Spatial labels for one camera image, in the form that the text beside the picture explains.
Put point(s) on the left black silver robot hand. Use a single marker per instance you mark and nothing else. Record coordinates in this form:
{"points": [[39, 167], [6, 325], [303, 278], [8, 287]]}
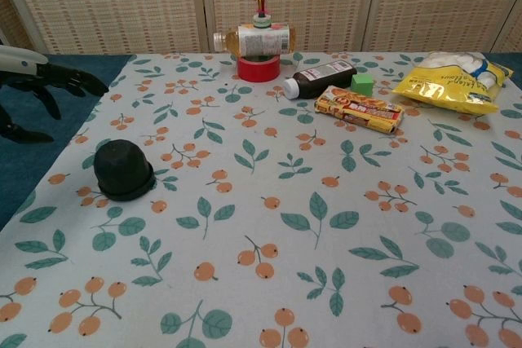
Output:
{"points": [[61, 79]]}

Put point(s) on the black round object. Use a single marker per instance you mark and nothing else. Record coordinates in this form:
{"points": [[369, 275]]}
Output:
{"points": [[122, 168]]}

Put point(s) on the woven bamboo screen panel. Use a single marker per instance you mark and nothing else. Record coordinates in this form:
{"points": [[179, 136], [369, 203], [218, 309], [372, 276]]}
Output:
{"points": [[444, 1], [12, 26], [511, 30], [114, 1], [318, 1]]}

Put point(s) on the red tape roll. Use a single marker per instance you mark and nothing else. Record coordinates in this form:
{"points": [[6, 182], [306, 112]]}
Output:
{"points": [[257, 69]]}

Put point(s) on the clear tea bottle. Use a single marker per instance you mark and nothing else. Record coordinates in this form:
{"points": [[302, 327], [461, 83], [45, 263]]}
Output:
{"points": [[261, 40]]}

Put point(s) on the floral leaf fruit tablecloth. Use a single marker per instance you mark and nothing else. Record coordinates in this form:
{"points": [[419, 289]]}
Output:
{"points": [[261, 201]]}

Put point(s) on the dark brown bottle white cap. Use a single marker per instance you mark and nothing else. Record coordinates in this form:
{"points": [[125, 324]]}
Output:
{"points": [[322, 77]]}

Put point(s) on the yellow orange snack box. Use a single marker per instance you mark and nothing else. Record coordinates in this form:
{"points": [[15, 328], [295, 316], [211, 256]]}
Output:
{"points": [[359, 111]]}

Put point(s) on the green cube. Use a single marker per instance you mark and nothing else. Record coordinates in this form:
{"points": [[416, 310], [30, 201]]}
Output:
{"points": [[362, 84]]}

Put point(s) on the yellow marshmallow bag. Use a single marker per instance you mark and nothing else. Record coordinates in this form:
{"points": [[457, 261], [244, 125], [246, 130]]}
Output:
{"points": [[444, 87]]}

